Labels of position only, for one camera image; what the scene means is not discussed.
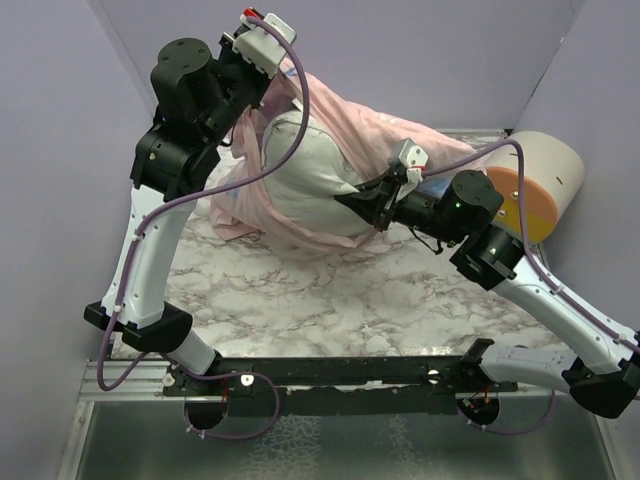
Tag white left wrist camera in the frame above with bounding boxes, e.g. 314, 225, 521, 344
232, 7, 297, 79

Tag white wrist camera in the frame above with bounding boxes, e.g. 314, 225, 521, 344
389, 138, 430, 196
232, 7, 297, 79

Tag white pillow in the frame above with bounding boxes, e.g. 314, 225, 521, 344
263, 118, 371, 237

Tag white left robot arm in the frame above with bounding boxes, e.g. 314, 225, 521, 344
84, 29, 286, 395

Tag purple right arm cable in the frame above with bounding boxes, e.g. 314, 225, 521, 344
419, 138, 640, 435

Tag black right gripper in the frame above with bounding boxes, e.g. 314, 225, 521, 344
335, 168, 464, 247

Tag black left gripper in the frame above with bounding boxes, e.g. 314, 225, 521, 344
199, 24, 271, 144

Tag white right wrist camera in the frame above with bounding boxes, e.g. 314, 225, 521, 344
389, 138, 430, 196

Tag pink snowflake pillowcase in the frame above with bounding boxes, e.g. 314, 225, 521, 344
210, 60, 475, 252

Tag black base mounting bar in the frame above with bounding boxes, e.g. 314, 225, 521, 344
163, 355, 517, 417

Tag beige orange yellow cylinder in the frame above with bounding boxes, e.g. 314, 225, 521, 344
485, 131, 585, 244

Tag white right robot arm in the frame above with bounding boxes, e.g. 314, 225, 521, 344
335, 170, 639, 419

